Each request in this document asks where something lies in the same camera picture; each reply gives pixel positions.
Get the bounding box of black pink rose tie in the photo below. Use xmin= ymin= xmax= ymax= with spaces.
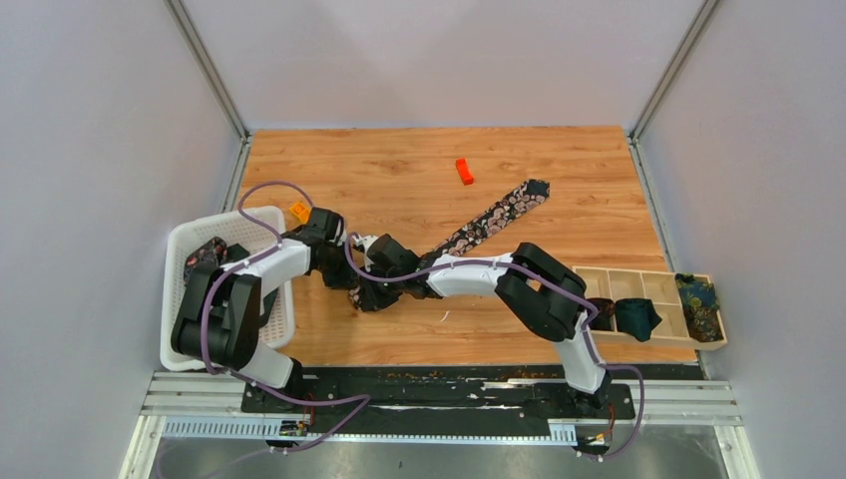
xmin=347 ymin=178 xmax=551 ymax=312

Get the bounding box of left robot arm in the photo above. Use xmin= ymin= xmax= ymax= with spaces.
xmin=166 ymin=208 xmax=356 ymax=412

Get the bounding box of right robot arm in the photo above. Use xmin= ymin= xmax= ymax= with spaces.
xmin=345 ymin=234 xmax=610 ymax=417

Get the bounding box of orange plastic block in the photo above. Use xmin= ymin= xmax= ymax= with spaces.
xmin=288 ymin=202 xmax=312 ymax=225

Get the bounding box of white perforated plastic basket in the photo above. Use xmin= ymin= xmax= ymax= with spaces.
xmin=159 ymin=206 xmax=297 ymax=373

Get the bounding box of dark green tie in basket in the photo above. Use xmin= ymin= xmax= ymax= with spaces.
xmin=224 ymin=243 xmax=278 ymax=326

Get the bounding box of dark floral tie in basket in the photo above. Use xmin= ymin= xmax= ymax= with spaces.
xmin=183 ymin=237 xmax=227 ymax=282

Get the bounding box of red plastic block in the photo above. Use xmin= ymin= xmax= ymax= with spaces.
xmin=455 ymin=158 xmax=475 ymax=186

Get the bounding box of dark teal tie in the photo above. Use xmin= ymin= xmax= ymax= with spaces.
xmin=615 ymin=298 xmax=662 ymax=342

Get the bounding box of wooden compartment box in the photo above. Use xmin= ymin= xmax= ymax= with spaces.
xmin=573 ymin=265 xmax=728 ymax=351

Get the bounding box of blue gold patterned tie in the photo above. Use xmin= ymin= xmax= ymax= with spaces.
xmin=674 ymin=273 xmax=724 ymax=342

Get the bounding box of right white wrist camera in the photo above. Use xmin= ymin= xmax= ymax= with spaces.
xmin=349 ymin=234 xmax=378 ymax=254

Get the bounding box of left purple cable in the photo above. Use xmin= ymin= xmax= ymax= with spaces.
xmin=199 ymin=180 xmax=371 ymax=457

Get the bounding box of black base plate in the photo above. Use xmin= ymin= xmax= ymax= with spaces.
xmin=240 ymin=363 xmax=637 ymax=439

